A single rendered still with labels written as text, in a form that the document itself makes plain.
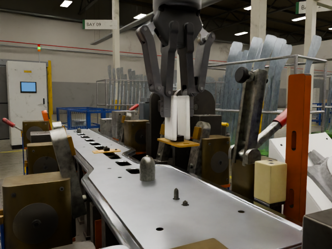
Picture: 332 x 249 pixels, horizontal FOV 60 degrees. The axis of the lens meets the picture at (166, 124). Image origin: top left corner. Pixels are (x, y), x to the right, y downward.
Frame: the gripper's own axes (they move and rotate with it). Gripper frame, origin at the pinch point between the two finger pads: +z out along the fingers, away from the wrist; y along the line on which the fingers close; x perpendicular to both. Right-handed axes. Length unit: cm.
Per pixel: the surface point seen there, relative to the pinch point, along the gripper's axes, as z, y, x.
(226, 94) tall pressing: -9, 321, 409
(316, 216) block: 5.3, -3.2, -27.6
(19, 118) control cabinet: 43, -42, 697
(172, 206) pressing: 13.3, -2.3, -2.8
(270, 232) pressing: 13.3, 4.7, -15.8
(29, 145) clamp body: 8.8, -21.7, 38.5
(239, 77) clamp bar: -6.6, 12.2, -0.3
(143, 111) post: 4, 30, 93
